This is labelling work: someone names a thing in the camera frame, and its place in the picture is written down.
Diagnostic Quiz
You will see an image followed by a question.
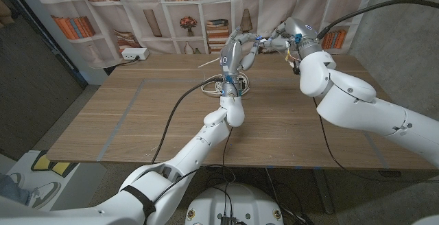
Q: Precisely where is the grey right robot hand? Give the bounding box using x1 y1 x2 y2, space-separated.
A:
259 16 322 53

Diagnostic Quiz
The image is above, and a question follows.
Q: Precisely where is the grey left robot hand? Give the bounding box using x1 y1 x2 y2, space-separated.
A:
219 25 262 78

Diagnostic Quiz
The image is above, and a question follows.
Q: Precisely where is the white Ethernet cable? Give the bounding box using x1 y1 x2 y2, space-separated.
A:
200 72 252 97

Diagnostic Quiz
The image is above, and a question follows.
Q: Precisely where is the printed bookshelf backdrop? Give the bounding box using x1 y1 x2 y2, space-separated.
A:
23 0 380 70

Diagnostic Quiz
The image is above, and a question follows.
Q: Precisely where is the white power strip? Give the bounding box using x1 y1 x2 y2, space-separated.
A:
121 47 150 61

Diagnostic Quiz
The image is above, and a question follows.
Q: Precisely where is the grey tape outline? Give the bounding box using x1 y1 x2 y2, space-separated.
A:
97 78 390 169

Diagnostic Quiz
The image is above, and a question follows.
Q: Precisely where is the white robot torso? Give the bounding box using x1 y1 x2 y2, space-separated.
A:
184 182 285 225

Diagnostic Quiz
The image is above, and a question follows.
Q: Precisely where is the grey perforated metal cabinet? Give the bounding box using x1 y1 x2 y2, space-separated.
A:
0 0 86 157

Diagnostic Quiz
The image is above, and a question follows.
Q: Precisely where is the white sneaker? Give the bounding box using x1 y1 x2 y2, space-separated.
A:
29 181 62 209

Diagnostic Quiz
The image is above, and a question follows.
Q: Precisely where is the person's leg in jeans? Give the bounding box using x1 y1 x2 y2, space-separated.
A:
0 173 32 207

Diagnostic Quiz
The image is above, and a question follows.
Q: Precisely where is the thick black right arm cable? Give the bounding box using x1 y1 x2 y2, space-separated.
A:
315 0 439 41

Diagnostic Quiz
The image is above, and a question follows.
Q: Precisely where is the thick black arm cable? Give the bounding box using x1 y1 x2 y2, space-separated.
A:
315 0 439 41
150 76 226 166

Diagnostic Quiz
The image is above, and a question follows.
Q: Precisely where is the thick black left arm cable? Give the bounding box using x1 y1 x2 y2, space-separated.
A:
150 76 226 166

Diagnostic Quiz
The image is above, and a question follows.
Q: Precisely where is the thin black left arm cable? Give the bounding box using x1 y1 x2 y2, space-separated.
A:
152 125 238 215

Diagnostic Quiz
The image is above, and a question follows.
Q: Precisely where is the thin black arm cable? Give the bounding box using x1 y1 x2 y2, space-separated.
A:
152 125 238 215
311 96 439 185

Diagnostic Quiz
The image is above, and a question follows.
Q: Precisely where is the black power strip cord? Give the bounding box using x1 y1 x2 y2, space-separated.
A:
115 56 140 67

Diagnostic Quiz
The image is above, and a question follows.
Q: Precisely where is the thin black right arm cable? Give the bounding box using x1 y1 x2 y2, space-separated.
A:
311 96 439 185

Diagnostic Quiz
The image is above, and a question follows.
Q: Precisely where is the black torso cable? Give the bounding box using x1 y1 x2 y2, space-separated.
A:
209 185 235 219

